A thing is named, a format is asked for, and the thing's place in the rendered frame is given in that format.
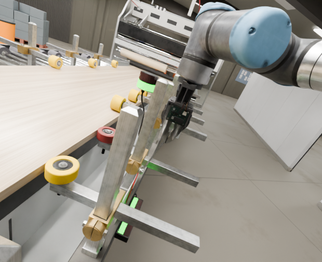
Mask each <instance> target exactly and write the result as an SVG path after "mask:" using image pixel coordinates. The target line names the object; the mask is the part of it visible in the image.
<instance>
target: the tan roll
mask: <svg viewBox="0 0 322 262"><path fill-rule="evenodd" d="M115 50H116V51H118V52H120V55H121V56H123V57H126V58H128V59H131V60H133V61H136V62H138V63H141V64H143V65H146V66H148V67H151V68H153V69H156V70H159V71H161V72H164V73H166V71H169V72H171V73H174V74H177V72H176V71H173V70H170V69H168V68H167V67H168V66H167V65H166V64H163V63H160V62H158V61H155V60H153V59H150V58H148V57H145V56H142V55H140V54H137V53H134V52H133V51H129V50H127V49H124V48H122V49H121V50H119V49H117V48H116V49H115Z"/></svg>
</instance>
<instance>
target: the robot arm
mask: <svg viewBox="0 0 322 262"><path fill-rule="evenodd" d="M291 30H292V27H291V22H290V18H289V16H288V15H287V14H286V13H285V12H284V11H283V10H281V9H279V8H272V7H266V6H264V7H257V8H254V9H247V10H235V9H234V8H233V7H231V6H229V5H227V4H224V3H218V2H216V3H213V2H210V3H206V4H204V5H203V6H202V7H201V9H200V11H199V13H198V15H197V16H196V19H195V24H194V26H193V29H192V32H191V35H190V38H189V40H188V43H187V45H186V48H185V51H184V54H183V56H182V58H181V61H180V63H179V66H178V69H177V74H178V75H180V76H179V77H178V80H177V81H178V82H180V83H182V84H179V86H178V89H177V92H176V96H173V97H172V96H171V98H170V99H169V100H168V103H167V104H165V108H164V110H163V111H162V114H161V120H162V139H163V142H164V143H169V142H171V141H173V140H174V139H175V138H176V137H177V136H178V135H179V134H180V132H182V131H183V130H184V129H185V128H187V126H188V125H189V123H190V119H191V117H192V112H193V109H194V105H192V103H190V100H191V98H192V95H193V93H194V91H195V89H198V90H201V89H202V87H203V85H202V84H204V85H207V84H208V82H209V80H210V76H212V77H213V76H214V73H212V72H213V71H214V69H215V67H216V65H217V63H218V61H219V59H221V60H225V61H229V62H232V63H235V64H237V65H239V66H241V67H244V68H246V69H248V70H250V71H252V72H255V73H257V74H259V75H261V76H263V77H266V78H268V79H270V80H272V81H273V82H275V83H276V84H279V85H283V86H295V87H299V88H308V89H312V90H316V91H320V92H322V39H304V38H299V37H297V36H296V35H295V34H293V33H292V32H291ZM172 122H173V123H174V129H173V130H172V131H171V133H170V135H169V136H168V135H167V133H168V132H169V126H170V125H171V124H172Z"/></svg>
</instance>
